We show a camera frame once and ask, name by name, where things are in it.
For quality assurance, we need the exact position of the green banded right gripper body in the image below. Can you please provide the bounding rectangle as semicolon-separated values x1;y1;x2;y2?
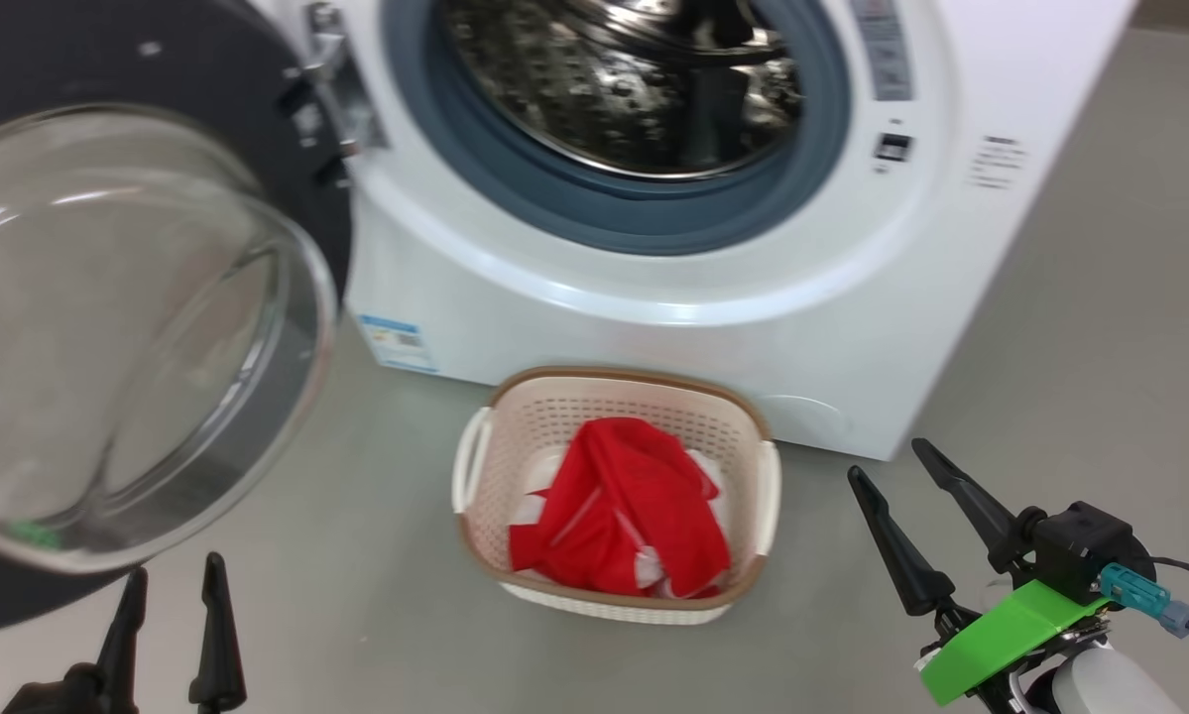
917;579;1113;714

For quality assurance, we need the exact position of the washing machine glass door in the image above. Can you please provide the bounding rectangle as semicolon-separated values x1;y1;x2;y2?
0;0;357;638

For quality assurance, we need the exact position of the white front-load washing machine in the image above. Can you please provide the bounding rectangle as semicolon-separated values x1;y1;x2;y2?
247;0;1140;463

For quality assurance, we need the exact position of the blue energy label sticker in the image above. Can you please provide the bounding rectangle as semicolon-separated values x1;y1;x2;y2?
355;313;440;376

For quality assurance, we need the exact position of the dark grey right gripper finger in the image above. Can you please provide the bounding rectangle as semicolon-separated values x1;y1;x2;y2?
847;465;958;618
911;438;1039;574

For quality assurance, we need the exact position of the stainless steel washer drum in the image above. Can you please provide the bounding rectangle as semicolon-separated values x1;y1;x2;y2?
440;0;804;182

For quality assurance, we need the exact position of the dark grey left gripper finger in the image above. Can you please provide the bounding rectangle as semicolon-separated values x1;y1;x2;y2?
188;551;249;714
93;566;150;714

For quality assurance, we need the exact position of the grey instruction label strip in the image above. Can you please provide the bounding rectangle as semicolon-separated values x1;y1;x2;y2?
848;0;915;103

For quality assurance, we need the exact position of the metal door hinge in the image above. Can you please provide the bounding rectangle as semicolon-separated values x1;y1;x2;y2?
299;0;389;191

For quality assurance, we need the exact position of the red garment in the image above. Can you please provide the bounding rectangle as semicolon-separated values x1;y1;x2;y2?
508;416;735;602

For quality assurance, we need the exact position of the cream perforated laundry basket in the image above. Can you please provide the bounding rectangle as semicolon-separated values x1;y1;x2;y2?
452;366;782;627

